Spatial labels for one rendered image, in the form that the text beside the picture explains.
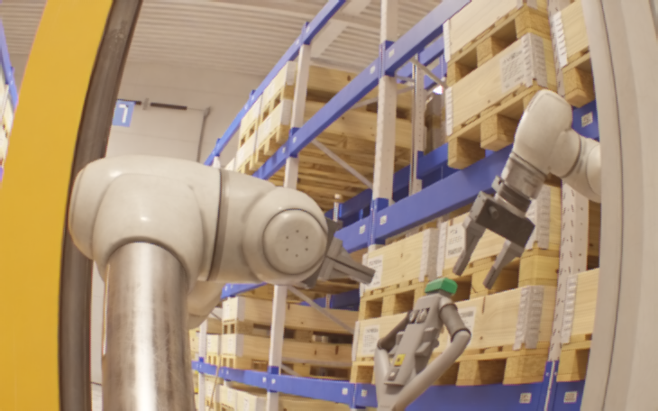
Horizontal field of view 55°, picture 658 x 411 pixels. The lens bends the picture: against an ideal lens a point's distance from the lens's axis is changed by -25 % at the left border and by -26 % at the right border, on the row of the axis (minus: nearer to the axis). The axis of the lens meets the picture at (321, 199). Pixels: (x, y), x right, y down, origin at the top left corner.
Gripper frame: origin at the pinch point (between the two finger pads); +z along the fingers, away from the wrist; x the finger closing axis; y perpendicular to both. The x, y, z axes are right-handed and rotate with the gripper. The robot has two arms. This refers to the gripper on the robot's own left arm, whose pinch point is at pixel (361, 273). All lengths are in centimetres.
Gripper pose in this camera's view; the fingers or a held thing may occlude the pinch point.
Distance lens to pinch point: 155.9
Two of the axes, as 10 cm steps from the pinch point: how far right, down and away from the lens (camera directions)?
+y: 2.9, -1.9, -9.4
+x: 3.5, -8.9, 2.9
